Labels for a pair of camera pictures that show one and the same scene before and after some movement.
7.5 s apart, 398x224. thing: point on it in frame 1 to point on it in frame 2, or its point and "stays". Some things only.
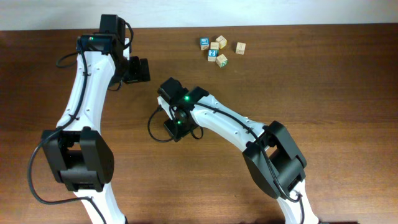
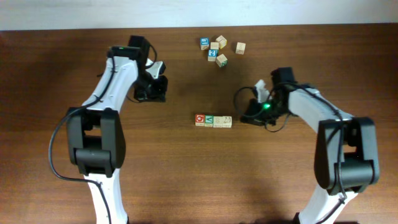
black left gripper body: [132, 73] to [148, 89]
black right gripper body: [177, 129] to [268, 112]
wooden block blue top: [204, 43] stays
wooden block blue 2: [212, 55] stays
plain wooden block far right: [240, 48] stays
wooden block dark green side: [214, 45] stays
